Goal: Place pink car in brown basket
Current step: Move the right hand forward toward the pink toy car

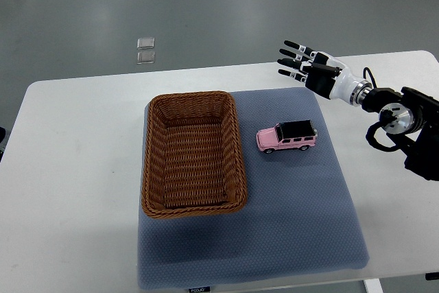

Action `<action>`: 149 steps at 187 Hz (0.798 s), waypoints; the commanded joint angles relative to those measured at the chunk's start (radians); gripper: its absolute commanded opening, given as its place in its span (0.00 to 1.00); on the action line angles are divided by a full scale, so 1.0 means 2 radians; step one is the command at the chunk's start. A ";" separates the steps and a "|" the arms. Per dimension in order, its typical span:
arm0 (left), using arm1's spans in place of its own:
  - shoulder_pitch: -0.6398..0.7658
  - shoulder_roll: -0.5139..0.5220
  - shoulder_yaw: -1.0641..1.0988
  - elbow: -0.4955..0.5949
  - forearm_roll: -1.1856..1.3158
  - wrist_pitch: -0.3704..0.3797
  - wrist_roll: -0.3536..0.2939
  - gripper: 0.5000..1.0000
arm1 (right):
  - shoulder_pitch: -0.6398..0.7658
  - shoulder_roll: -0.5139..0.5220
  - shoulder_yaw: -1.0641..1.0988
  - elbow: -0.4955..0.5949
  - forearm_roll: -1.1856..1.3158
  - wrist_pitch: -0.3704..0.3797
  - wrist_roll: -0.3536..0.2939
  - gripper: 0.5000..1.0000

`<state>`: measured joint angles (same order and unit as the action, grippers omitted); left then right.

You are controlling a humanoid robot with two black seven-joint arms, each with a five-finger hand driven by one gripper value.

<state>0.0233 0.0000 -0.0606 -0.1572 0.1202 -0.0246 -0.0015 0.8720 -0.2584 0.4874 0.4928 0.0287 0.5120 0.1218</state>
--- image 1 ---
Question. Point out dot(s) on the pink toy car black roof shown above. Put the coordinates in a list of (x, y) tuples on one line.
[(290, 135)]

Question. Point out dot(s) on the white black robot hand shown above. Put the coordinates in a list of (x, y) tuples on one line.
[(327, 76)]

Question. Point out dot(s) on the blue-grey textured mat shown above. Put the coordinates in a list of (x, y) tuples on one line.
[(299, 217)]

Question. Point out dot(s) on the upper clear floor tile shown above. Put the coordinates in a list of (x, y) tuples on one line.
[(146, 42)]

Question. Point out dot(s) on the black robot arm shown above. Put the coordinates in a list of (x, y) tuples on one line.
[(408, 119)]

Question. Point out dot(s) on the white table leg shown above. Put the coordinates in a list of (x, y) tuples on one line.
[(373, 286)]

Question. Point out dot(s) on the brown woven wicker basket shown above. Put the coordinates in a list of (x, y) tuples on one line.
[(193, 162)]

